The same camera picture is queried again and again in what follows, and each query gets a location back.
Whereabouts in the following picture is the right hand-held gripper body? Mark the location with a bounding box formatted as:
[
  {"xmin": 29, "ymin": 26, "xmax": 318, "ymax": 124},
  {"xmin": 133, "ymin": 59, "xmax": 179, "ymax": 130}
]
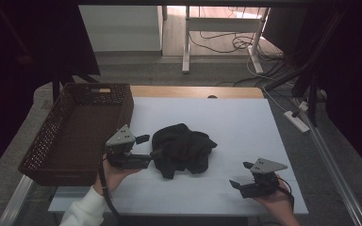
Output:
[{"xmin": 239, "ymin": 157, "xmax": 288, "ymax": 200}]

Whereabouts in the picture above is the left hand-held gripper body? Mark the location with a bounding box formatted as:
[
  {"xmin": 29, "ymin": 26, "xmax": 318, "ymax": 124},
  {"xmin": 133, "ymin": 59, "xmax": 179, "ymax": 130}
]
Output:
[{"xmin": 105, "ymin": 123, "xmax": 154, "ymax": 170}]

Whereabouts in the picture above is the black cloth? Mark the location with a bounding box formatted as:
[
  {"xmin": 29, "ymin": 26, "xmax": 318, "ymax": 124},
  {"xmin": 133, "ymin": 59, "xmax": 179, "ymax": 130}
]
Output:
[{"xmin": 151, "ymin": 122, "xmax": 219, "ymax": 181}]

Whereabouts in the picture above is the brown wicker basket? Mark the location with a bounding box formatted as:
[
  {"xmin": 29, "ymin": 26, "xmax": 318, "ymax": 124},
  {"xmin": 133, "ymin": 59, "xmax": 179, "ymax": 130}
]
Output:
[{"xmin": 17, "ymin": 82, "xmax": 135, "ymax": 186}]

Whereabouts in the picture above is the person's right hand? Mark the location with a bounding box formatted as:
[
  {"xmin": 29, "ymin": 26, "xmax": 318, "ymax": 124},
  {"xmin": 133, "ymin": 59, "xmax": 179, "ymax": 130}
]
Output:
[{"xmin": 253, "ymin": 184, "xmax": 297, "ymax": 218}]

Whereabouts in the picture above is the person's left hand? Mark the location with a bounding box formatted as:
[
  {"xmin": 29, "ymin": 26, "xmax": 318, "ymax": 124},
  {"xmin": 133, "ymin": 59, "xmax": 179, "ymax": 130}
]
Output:
[{"xmin": 92, "ymin": 153, "xmax": 142, "ymax": 197}]

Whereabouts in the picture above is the white table board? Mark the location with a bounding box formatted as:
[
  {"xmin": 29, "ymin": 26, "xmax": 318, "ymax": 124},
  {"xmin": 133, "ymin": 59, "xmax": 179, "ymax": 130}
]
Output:
[{"xmin": 47, "ymin": 96, "xmax": 309, "ymax": 217}]

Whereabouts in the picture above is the white power strip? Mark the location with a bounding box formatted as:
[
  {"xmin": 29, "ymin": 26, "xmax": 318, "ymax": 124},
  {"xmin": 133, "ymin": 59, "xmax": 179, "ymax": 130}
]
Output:
[{"xmin": 283, "ymin": 109, "xmax": 311, "ymax": 134}]

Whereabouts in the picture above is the black metal stand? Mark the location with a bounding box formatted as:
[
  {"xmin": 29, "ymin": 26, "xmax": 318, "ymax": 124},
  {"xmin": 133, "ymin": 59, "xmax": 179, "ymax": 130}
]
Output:
[{"xmin": 51, "ymin": 70, "xmax": 99, "ymax": 105}]

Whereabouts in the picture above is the black tripod stand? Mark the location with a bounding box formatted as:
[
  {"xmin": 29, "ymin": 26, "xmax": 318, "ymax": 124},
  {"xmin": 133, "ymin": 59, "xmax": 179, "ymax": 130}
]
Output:
[{"xmin": 263, "ymin": 12, "xmax": 347, "ymax": 128}]

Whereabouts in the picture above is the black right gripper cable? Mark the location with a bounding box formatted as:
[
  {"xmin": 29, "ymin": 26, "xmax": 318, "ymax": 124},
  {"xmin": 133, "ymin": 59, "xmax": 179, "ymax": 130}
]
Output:
[{"xmin": 276, "ymin": 176, "xmax": 296, "ymax": 210}]

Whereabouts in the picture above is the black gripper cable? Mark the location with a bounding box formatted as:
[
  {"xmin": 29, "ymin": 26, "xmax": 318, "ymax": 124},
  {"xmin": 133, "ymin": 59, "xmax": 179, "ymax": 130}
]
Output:
[
  {"xmin": 276, "ymin": 176, "xmax": 296, "ymax": 210},
  {"xmin": 97, "ymin": 158, "xmax": 122, "ymax": 222}
]

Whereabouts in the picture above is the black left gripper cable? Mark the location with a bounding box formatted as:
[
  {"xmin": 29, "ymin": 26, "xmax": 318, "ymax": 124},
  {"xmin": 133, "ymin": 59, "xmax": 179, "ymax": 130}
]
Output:
[{"xmin": 97, "ymin": 158, "xmax": 122, "ymax": 222}]

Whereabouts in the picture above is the white floor cable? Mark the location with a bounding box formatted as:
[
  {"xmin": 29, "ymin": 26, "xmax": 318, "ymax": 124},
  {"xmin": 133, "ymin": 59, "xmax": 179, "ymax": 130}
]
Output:
[{"xmin": 245, "ymin": 56, "xmax": 298, "ymax": 115}]

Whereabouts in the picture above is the aluminium rail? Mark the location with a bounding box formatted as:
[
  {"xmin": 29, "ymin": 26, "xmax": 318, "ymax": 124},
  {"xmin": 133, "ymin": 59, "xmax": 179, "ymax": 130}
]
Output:
[
  {"xmin": 0, "ymin": 174, "xmax": 34, "ymax": 226},
  {"xmin": 293, "ymin": 99, "xmax": 362, "ymax": 226}
]

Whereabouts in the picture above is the black floor cable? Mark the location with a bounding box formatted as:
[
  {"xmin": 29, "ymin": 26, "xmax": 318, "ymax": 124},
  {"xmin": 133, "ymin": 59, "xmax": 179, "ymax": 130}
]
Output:
[{"xmin": 188, "ymin": 30, "xmax": 257, "ymax": 55}]

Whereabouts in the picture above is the white desk frame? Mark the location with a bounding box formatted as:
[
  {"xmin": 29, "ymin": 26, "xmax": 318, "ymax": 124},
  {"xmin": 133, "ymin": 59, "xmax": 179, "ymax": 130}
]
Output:
[{"xmin": 181, "ymin": 5, "xmax": 272, "ymax": 75}]

